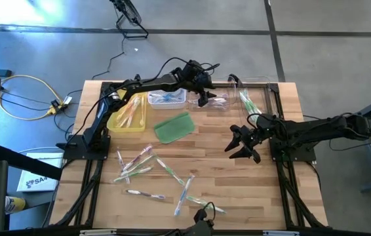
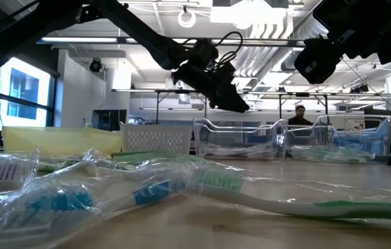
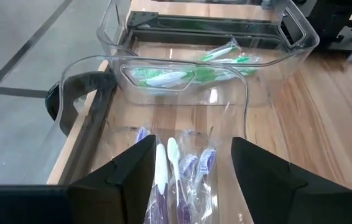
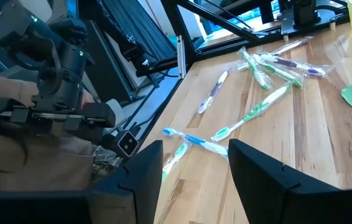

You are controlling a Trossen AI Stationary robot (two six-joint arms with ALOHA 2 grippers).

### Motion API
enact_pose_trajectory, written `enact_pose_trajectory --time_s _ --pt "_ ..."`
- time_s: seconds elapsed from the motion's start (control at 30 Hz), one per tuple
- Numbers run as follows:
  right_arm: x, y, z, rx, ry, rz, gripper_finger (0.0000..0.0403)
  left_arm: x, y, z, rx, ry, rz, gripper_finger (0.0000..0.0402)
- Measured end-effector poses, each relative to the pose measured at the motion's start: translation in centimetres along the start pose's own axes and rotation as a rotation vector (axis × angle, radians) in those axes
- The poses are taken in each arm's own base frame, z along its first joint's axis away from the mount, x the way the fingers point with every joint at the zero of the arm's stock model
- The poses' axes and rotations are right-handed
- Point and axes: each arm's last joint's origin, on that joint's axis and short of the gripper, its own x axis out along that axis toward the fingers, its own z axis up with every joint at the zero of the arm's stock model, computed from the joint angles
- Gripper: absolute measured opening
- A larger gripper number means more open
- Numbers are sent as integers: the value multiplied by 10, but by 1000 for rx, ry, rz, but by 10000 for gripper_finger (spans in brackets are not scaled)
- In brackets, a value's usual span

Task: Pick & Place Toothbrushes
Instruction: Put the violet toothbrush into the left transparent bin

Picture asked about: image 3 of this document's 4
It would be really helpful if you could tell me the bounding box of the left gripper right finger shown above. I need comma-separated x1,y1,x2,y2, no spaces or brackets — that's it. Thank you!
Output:
231,137,352,224

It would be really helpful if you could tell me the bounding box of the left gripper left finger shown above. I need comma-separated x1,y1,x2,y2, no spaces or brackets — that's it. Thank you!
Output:
0,134,157,224

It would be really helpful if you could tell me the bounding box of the black clamp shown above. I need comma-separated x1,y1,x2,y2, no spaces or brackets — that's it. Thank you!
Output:
45,70,117,136

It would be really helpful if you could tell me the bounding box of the clear plastic bin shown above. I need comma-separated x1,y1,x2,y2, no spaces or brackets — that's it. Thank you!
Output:
96,0,320,108
32,55,251,224

